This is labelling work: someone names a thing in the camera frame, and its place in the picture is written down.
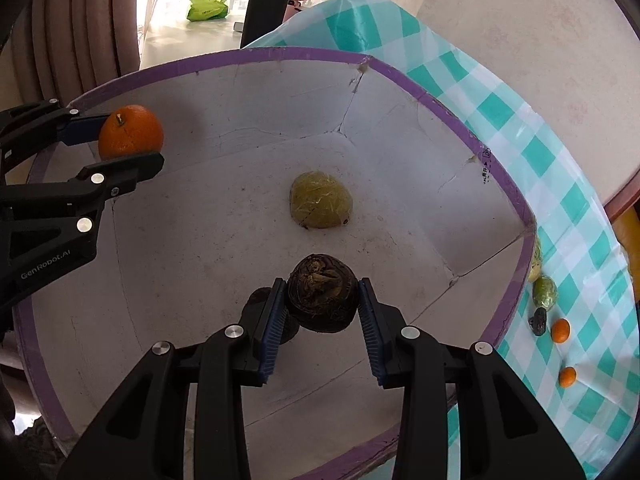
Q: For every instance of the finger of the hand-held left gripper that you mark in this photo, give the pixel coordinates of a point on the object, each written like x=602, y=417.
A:
x=80, y=127
x=125, y=172

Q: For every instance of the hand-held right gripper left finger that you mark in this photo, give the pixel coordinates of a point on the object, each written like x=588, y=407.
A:
x=270, y=332

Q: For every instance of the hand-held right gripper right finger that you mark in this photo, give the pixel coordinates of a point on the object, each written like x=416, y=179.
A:
x=371, y=335

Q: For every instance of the large orange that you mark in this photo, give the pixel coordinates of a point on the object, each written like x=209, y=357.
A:
x=132, y=132

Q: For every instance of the dark brown wrinkled mangosteen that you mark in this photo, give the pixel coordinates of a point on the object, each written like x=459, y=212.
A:
x=322, y=290

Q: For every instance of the purple-rimmed white cardboard box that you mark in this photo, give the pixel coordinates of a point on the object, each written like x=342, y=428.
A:
x=200, y=260

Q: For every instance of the plastic-wrapped green lime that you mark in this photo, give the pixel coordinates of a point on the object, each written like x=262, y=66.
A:
x=544, y=292

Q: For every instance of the plastic-wrapped orange fruit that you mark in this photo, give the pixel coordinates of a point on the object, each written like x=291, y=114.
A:
x=536, y=260

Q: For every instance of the brown pleated curtain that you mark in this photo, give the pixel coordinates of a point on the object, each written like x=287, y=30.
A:
x=75, y=20

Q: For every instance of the plastic-wrapped yellow pear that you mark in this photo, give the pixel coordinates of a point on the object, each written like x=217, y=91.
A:
x=320, y=200

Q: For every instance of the small dark plum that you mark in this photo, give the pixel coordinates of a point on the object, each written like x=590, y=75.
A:
x=539, y=322

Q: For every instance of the green plastic bag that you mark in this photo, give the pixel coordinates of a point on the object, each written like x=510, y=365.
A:
x=207, y=7

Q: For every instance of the small orange kumquat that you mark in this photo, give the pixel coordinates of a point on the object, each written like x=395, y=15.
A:
x=560, y=331
x=567, y=377

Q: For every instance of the black cylinder column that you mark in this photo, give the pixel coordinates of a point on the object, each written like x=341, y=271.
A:
x=265, y=5

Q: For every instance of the teal white checked tablecloth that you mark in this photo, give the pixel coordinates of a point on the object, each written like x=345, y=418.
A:
x=575, y=200

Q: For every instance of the red-brown door frame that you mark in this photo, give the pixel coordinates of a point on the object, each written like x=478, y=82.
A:
x=622, y=200

